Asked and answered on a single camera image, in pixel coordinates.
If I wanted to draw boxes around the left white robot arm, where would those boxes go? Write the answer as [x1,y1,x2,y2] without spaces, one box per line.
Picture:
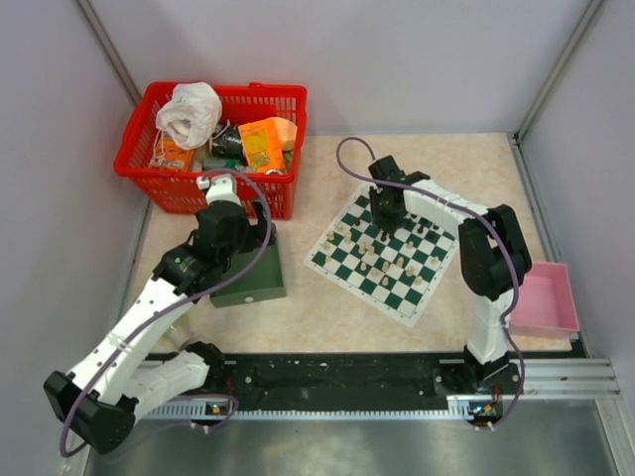
[44,168,274,458]

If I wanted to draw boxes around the white crumpled plastic bag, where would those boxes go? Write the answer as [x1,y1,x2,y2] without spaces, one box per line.
[155,82,222,150]

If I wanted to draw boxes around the orange yellow snack package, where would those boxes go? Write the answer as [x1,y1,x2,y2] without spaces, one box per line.
[238,118,287,175]

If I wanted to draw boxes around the green white chess mat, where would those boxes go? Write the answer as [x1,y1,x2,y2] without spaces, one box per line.
[304,184,458,326]

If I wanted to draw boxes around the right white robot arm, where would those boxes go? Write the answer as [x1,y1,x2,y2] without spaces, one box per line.
[368,156,532,393]

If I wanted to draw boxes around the pink plastic tray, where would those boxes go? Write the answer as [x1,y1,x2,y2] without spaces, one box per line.
[510,262,579,339]

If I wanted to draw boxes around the peach sponge block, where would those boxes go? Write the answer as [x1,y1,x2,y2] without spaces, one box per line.
[273,117,298,152]

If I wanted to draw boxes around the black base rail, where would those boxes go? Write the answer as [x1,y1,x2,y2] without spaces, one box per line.
[168,350,527,413]

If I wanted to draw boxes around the red plastic shopping basket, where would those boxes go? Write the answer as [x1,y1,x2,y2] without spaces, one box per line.
[113,80,309,221]

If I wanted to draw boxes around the dark green plastic tray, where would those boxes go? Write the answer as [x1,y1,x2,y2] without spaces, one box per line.
[209,243,287,308]

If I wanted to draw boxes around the black wrapped bundle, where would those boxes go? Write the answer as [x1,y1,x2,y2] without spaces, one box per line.
[208,121,244,160]

